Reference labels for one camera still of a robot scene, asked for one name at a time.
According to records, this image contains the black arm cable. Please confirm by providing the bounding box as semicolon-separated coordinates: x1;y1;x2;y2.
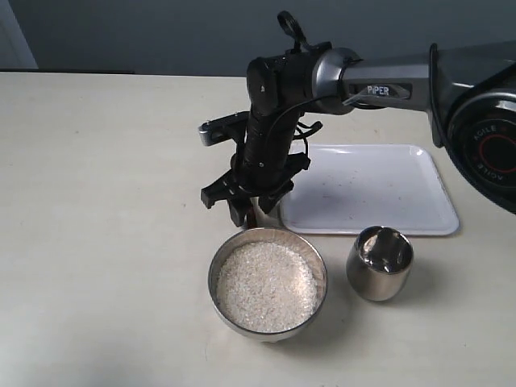
265;10;323;162

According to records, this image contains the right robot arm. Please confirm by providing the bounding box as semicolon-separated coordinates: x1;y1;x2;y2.
199;41;515;226

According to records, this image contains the small steel cup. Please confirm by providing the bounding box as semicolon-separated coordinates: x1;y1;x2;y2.
346;226;414;302

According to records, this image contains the white rice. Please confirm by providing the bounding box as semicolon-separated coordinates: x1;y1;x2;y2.
216;242;318;334

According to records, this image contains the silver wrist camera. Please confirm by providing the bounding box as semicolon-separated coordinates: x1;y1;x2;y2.
198;111;249;147

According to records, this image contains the brown wooden spoon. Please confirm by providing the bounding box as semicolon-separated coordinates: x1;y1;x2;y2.
246;206;258;229

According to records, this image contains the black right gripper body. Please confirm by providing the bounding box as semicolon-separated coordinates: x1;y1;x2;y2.
201;109;310;209

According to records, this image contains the white plastic tray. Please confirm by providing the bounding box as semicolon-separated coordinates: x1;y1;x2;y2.
279;144;460;236

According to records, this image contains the steel bowl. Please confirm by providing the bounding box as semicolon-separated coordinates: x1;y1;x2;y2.
207;227;328;343

